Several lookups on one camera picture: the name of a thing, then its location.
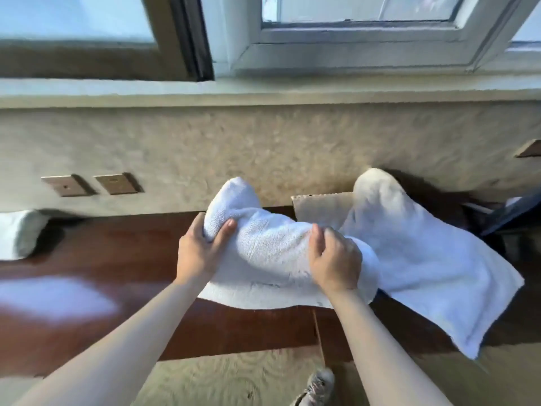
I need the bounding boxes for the person's right hand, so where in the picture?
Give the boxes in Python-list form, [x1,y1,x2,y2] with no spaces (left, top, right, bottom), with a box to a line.
[308,223,363,295]

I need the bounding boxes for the person's left hand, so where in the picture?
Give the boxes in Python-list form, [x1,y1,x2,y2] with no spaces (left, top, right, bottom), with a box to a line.
[175,211,238,288]

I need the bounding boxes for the white towel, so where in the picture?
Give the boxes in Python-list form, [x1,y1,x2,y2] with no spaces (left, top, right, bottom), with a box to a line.
[0,209,50,262]
[338,167,525,360]
[197,176,381,312]

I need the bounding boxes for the person's left forearm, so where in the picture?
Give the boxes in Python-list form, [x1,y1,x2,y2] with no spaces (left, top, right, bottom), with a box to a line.
[13,277,204,406]

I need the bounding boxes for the person's right forearm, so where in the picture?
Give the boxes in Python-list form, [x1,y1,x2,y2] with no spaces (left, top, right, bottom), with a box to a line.
[327,287,442,406]

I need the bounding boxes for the brown cardboard box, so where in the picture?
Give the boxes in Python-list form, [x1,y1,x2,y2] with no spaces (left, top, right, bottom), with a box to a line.
[291,192,356,233]

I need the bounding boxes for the grey sneaker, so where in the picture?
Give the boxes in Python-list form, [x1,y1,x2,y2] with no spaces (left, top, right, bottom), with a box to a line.
[291,367,336,406]

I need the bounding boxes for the stone window sill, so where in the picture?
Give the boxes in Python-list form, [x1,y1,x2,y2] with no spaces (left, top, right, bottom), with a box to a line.
[0,72,541,109]

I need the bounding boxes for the dark bag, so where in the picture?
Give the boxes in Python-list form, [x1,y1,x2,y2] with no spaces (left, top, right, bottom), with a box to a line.
[462,193,541,250]

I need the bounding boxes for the white framed window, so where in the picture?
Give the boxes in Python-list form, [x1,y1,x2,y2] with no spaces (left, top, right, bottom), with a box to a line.
[211,0,541,76]

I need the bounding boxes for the rolled white towel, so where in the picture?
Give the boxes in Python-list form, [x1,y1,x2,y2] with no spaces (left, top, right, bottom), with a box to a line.
[0,209,50,262]

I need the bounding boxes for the dark framed window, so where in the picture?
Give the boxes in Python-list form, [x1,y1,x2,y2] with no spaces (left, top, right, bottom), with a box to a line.
[0,0,215,82]

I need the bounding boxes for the bronze wall socket plate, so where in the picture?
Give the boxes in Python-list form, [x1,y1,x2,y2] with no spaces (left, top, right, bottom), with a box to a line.
[514,139,541,159]
[93,173,141,196]
[41,174,90,198]

